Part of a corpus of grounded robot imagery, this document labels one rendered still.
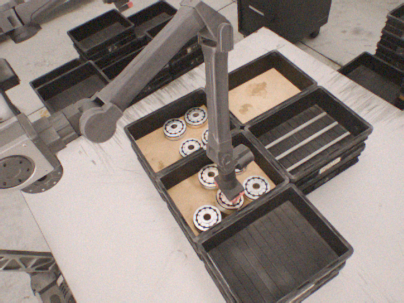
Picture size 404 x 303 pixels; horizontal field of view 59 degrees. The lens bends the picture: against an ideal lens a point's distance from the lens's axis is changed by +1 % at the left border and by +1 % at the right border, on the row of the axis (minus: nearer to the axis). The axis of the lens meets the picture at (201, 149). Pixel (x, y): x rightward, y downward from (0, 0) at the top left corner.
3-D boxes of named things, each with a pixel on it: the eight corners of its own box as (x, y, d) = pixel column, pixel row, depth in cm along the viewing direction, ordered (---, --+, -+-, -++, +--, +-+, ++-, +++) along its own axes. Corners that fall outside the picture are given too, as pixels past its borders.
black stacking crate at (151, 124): (160, 192, 142) (154, 177, 133) (130, 144, 158) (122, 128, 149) (242, 145, 151) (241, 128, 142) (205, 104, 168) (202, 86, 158)
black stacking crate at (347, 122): (288, 196, 135) (291, 181, 126) (243, 145, 151) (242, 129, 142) (367, 146, 144) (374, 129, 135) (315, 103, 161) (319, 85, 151)
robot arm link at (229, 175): (213, 165, 114) (224, 175, 111) (228, 152, 116) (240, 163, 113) (215, 175, 120) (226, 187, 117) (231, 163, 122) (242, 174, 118)
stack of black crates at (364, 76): (407, 106, 238) (420, 80, 219) (377, 130, 229) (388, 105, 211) (356, 76, 258) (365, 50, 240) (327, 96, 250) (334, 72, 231)
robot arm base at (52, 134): (41, 147, 86) (15, 113, 76) (72, 129, 88) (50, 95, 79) (55, 170, 82) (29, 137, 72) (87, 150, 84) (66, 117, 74)
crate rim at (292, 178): (291, 184, 127) (291, 180, 125) (242, 131, 144) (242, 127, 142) (374, 132, 137) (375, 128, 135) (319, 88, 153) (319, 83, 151)
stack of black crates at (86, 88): (82, 160, 240) (52, 117, 204) (64, 134, 256) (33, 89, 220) (132, 129, 252) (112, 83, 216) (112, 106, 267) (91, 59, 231)
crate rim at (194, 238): (195, 244, 118) (194, 242, 116) (154, 180, 134) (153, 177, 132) (290, 184, 127) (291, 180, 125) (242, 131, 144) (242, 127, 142)
